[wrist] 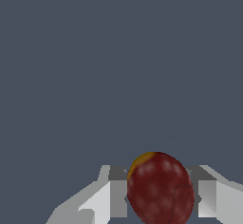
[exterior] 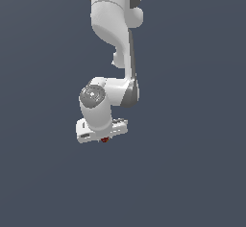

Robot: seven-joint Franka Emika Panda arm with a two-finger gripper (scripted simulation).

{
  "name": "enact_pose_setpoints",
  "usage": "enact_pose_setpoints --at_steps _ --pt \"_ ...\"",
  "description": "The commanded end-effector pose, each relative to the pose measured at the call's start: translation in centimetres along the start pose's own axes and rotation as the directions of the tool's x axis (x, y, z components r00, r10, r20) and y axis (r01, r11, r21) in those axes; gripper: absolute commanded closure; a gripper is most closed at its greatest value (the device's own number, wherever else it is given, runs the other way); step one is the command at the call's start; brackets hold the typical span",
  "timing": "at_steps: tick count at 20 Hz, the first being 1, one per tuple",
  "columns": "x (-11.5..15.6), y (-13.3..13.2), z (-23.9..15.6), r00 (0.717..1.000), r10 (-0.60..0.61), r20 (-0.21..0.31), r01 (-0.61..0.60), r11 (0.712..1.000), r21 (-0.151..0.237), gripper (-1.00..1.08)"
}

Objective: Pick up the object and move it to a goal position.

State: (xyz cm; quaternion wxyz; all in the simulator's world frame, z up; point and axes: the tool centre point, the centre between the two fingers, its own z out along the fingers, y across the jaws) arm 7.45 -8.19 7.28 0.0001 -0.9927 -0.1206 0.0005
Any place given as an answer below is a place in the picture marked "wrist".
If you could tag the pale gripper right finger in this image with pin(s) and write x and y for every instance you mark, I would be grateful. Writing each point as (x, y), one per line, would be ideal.
(218, 199)

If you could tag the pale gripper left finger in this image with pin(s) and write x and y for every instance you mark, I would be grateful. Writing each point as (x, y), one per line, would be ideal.
(104, 196)

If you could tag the dark red round fruit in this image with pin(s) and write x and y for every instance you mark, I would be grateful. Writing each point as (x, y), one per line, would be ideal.
(160, 190)

